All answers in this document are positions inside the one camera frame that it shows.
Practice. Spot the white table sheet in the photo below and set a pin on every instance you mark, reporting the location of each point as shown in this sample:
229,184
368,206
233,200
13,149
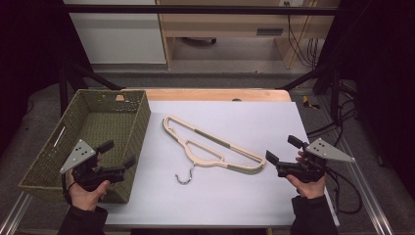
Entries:
228,202

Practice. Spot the black horizontal frame bar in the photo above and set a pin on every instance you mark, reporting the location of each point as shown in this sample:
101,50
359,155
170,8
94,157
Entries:
195,9

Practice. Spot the black metal stand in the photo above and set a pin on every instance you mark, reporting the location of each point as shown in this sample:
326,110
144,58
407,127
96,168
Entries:
310,76
94,78

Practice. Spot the light wooden desk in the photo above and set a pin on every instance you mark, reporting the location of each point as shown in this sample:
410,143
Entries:
225,24

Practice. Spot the person's right hand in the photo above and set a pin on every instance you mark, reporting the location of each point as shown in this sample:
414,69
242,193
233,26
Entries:
310,189

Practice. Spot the yellow and black tool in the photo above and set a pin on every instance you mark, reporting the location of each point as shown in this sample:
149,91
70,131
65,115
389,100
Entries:
309,103

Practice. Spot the white cabinet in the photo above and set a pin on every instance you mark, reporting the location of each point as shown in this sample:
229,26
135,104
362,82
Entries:
120,39

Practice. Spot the aluminium rail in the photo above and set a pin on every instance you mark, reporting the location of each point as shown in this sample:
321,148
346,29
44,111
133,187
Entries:
14,213
368,199

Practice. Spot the person's left hand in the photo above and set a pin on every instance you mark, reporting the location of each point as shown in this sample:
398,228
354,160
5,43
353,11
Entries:
85,197

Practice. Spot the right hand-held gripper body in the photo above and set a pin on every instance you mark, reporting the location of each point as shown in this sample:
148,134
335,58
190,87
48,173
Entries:
305,171

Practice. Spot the green woven basket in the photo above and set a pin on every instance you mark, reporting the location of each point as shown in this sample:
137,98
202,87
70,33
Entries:
107,127

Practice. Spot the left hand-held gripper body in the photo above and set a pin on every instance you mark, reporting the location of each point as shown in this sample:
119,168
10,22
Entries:
85,174

